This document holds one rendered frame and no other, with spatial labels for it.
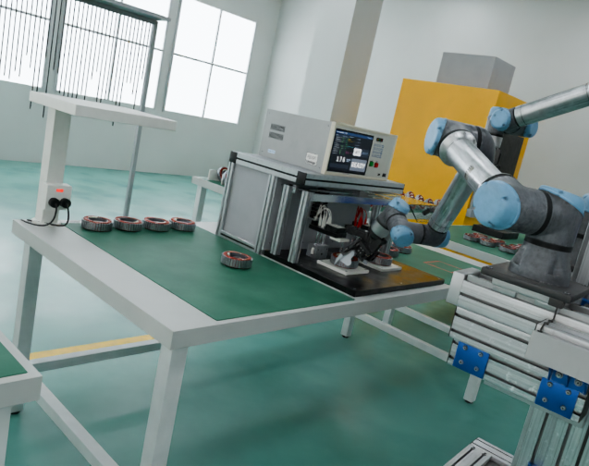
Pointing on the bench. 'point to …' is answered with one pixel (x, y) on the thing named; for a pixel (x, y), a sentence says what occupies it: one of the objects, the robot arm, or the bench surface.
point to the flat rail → (349, 200)
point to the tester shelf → (312, 175)
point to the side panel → (245, 206)
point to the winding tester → (321, 144)
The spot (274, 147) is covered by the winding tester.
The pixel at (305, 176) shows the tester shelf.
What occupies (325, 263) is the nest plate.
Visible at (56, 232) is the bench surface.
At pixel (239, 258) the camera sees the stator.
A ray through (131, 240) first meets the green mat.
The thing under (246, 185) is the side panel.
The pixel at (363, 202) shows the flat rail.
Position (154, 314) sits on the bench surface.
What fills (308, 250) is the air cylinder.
